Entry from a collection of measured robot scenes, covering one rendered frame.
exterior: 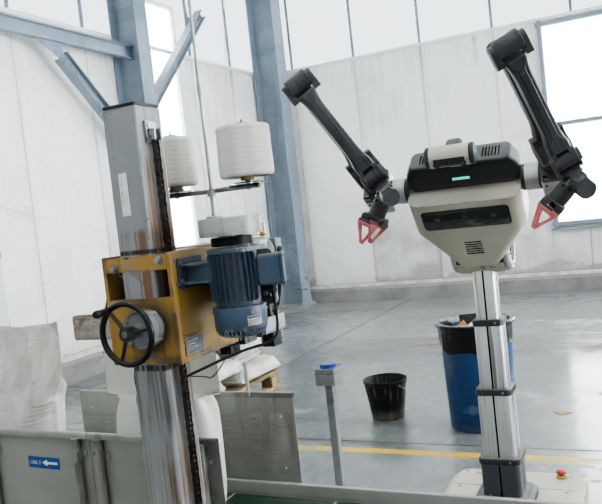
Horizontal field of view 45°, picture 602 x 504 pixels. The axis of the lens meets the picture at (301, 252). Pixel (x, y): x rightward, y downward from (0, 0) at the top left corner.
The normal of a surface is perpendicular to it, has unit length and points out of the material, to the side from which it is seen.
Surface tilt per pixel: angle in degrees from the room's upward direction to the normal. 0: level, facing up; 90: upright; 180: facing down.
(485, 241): 130
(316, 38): 90
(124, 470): 90
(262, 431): 90
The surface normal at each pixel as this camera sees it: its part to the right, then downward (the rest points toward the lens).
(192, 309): 0.90, -0.07
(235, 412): -0.43, 0.10
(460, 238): -0.26, 0.71
